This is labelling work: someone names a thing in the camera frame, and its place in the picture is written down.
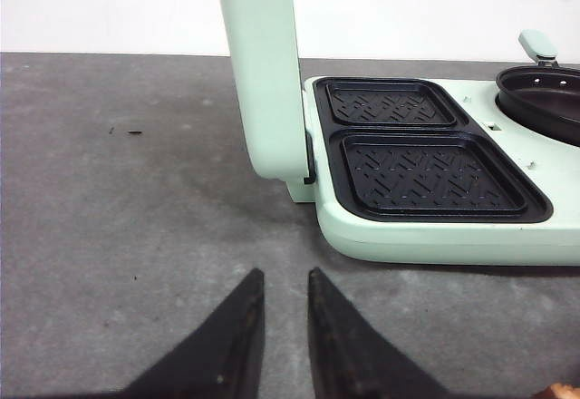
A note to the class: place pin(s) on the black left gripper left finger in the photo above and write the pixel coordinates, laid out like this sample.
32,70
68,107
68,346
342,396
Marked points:
222,358

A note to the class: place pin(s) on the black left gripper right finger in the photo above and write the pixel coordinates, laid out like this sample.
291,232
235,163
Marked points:
349,358

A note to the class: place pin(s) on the mint green breakfast maker base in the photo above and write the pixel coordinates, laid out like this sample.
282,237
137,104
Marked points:
432,172

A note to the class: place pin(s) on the black frying pan green handle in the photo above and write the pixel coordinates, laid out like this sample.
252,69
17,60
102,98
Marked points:
544,97

